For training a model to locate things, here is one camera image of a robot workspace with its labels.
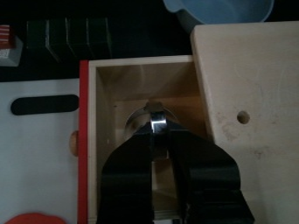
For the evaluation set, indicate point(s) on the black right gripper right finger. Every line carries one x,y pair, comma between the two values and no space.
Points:
210,180

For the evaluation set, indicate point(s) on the light blue bowl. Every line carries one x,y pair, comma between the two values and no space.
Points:
222,11

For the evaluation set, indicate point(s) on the dark green block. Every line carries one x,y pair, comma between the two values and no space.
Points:
70,36

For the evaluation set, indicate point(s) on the wooden drawer with red front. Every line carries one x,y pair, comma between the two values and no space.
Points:
117,96

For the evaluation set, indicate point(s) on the red flat dough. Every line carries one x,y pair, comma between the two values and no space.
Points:
35,218

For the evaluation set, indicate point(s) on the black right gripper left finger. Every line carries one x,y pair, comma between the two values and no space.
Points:
125,180

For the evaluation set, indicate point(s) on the white cutting board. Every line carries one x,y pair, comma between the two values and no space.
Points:
35,163

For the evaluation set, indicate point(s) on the red and white box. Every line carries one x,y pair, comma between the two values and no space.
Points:
7,46

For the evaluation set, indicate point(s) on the round metal dough cutter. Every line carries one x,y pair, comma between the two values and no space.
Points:
158,121

